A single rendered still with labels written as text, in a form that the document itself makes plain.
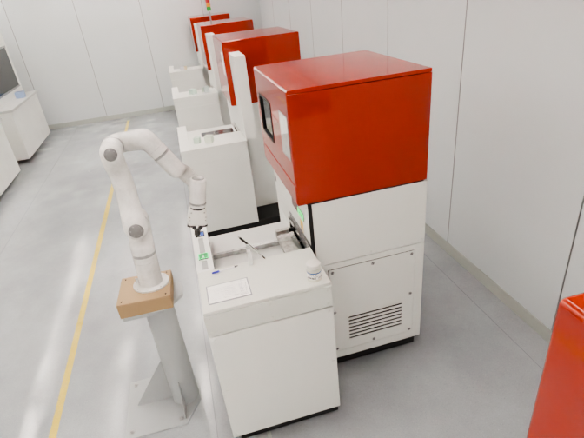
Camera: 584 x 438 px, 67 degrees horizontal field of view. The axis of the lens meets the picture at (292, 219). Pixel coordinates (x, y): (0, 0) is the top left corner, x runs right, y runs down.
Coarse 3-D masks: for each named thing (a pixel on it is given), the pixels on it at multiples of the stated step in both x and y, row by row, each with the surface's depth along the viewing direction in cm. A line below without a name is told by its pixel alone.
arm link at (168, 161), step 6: (168, 150) 212; (162, 156) 210; (168, 156) 212; (174, 156) 214; (156, 162) 213; (162, 162) 212; (168, 162) 212; (174, 162) 214; (180, 162) 217; (168, 168) 214; (174, 168) 214; (180, 168) 216; (186, 168) 222; (174, 174) 216; (180, 174) 217; (186, 174) 227; (192, 174) 230; (186, 180) 230
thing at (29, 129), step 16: (0, 32) 785; (0, 48) 767; (0, 64) 752; (0, 80) 738; (16, 80) 810; (0, 96) 722; (16, 96) 772; (32, 96) 813; (0, 112) 689; (16, 112) 717; (32, 112) 795; (16, 128) 707; (32, 128) 777; (48, 128) 865; (16, 144) 718; (32, 144) 760
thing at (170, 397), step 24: (168, 312) 242; (168, 336) 248; (168, 360) 255; (144, 384) 291; (168, 384) 274; (192, 384) 272; (144, 408) 274; (168, 408) 272; (192, 408) 270; (144, 432) 259
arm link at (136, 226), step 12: (108, 144) 197; (120, 144) 204; (108, 156) 197; (120, 156) 199; (108, 168) 201; (120, 168) 203; (120, 180) 208; (132, 180) 213; (120, 192) 211; (132, 192) 213; (120, 204) 213; (132, 204) 213; (132, 216) 213; (144, 216) 217; (132, 228) 213; (144, 228) 215
